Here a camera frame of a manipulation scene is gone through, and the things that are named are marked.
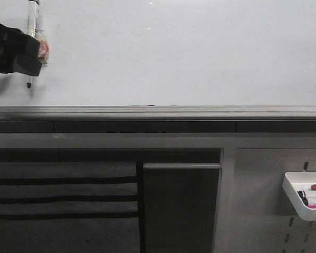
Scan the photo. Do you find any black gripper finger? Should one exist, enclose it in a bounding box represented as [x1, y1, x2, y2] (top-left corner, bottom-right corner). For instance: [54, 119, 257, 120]
[4, 55, 42, 77]
[4, 27, 40, 57]

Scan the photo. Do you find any white black whiteboard marker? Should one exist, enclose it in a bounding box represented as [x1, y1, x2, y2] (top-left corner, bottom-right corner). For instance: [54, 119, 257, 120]
[25, 0, 50, 90]

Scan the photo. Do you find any dark grey cabinet panel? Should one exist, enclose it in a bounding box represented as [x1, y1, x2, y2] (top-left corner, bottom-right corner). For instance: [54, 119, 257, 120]
[143, 162, 221, 252]

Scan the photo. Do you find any grey pegboard panel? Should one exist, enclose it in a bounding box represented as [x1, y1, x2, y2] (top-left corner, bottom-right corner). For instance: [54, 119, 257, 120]
[213, 149, 316, 252]

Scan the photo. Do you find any white plastic tray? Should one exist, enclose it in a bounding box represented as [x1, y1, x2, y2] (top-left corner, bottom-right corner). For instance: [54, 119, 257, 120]
[282, 172, 316, 221]

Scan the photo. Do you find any white whiteboard with aluminium frame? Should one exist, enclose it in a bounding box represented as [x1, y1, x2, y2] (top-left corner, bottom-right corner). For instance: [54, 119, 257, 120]
[0, 1, 316, 133]

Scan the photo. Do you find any grey fabric with black straps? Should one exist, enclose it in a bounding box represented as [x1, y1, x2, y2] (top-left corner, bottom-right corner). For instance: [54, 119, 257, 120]
[0, 162, 143, 252]

